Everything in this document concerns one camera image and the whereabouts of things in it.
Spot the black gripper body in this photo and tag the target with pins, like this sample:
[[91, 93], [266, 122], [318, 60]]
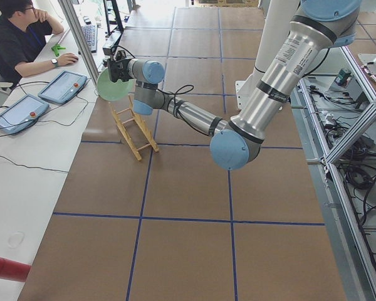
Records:
[[123, 71]]

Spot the light green plate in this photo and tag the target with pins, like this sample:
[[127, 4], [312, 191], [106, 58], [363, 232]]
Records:
[[112, 91]]

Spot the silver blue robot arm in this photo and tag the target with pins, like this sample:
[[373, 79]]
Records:
[[294, 33]]

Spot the wooden dish rack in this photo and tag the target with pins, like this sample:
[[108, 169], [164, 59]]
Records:
[[133, 129]]

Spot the black keyboard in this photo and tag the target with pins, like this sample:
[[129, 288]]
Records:
[[90, 34]]

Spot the black monitor stand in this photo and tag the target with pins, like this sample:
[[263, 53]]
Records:
[[112, 17]]

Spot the blue teach pendant far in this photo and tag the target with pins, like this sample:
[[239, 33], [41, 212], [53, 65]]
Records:
[[63, 87]]

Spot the blue teach pendant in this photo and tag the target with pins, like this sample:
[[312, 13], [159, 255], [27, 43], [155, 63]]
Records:
[[63, 87], [22, 114]]

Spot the green plastic clamp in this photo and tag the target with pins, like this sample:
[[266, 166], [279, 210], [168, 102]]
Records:
[[56, 49]]

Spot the seated person black shirt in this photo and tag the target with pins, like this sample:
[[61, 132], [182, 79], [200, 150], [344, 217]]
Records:
[[23, 32]]

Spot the blue teach pendant near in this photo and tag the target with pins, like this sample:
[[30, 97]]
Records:
[[22, 114]]

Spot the green valve device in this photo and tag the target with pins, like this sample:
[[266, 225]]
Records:
[[342, 77]]

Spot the red cylinder tube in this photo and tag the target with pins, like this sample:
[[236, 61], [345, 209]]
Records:
[[13, 270]]

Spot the aluminium frame post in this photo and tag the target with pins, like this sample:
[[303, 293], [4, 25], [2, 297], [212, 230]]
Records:
[[74, 24]]

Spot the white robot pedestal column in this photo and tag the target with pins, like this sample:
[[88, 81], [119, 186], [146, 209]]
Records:
[[263, 53]]

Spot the aluminium frame rail structure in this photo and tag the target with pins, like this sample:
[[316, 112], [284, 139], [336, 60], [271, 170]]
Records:
[[338, 130]]

